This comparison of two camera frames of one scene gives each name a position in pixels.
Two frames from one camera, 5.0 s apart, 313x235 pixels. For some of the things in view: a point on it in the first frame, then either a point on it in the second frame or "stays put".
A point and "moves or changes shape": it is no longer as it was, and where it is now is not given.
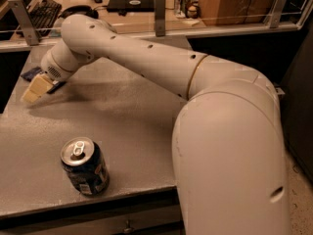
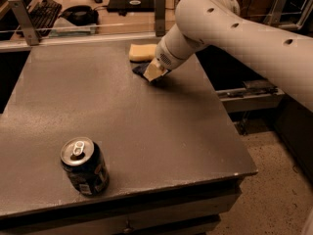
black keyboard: x=43 y=17 stays put
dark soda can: x=85 y=165 stays put
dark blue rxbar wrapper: x=33 y=71 moves or changes shape
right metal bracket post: x=275 y=13 stays put
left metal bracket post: x=25 y=21 stays put
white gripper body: x=51 y=68 → x=165 y=57
